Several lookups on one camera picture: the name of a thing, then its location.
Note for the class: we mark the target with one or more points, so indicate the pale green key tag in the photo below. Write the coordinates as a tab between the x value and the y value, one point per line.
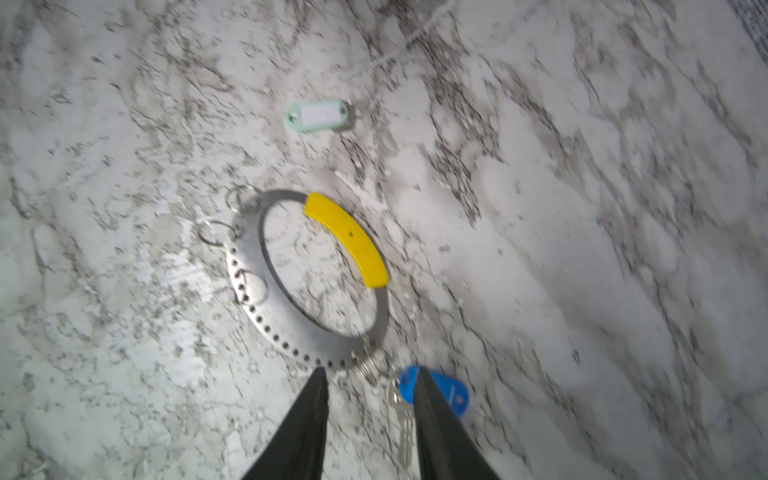
317	115

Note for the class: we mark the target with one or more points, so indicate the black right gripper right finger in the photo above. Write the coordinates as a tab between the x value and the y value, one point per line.
445	449

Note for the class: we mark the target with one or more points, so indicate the yellow capped key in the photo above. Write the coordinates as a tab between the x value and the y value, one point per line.
351	234

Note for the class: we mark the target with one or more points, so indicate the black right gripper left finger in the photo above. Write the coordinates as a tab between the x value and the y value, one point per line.
297	448

